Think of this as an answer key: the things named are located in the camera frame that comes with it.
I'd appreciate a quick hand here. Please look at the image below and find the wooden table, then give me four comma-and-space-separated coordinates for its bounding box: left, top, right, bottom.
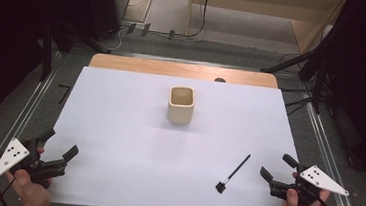
87, 53, 280, 90

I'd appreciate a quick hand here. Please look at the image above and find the white table mat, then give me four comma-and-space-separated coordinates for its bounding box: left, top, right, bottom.
42, 64, 307, 206

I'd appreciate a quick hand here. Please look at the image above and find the person's left hand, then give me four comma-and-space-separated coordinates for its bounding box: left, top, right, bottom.
1, 144, 56, 206

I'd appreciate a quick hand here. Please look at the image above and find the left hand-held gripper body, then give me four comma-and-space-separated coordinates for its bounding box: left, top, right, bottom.
0, 133, 70, 191

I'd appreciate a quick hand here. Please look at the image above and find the black brush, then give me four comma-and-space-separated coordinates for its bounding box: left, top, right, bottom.
214, 150, 253, 197

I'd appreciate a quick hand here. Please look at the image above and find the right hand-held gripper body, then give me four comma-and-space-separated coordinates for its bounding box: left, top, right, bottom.
267, 160, 353, 206

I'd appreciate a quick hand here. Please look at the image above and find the light wooden shelf unit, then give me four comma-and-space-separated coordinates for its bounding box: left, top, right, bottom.
184, 0, 349, 59

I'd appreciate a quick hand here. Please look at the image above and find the black hanging cable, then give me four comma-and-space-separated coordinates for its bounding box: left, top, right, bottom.
186, 0, 211, 40

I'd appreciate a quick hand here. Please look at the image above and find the metal floor rail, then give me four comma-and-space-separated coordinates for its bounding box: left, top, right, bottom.
0, 45, 64, 206
290, 82, 366, 206

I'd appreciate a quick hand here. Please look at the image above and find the black tripod stand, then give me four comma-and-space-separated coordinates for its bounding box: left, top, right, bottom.
256, 44, 335, 116
36, 16, 114, 88

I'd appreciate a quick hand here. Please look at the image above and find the beige square cup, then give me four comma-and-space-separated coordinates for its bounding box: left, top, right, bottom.
165, 85, 197, 126

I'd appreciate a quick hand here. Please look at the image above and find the black cabinet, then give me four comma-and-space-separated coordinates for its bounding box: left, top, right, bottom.
81, 0, 132, 44

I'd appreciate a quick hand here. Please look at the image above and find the white floor cable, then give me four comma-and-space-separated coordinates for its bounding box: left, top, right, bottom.
106, 0, 142, 54

